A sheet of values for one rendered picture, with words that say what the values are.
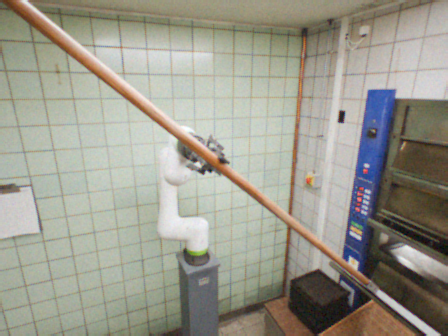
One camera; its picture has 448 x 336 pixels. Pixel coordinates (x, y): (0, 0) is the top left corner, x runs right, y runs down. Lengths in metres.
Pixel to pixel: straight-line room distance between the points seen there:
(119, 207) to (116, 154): 0.39
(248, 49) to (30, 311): 2.43
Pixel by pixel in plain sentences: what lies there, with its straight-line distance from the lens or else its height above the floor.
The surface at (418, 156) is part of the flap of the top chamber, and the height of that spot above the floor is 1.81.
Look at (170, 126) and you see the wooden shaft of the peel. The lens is 0.66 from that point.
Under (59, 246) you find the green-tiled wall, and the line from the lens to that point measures 2.22.
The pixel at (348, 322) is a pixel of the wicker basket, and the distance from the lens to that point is 2.10.
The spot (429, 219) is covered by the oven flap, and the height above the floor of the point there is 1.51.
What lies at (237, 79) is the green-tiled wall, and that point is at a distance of 2.11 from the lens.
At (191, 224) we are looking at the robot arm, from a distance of 1.50.
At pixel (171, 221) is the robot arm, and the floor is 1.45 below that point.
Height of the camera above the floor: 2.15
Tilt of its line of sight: 17 degrees down
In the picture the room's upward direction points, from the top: straight up
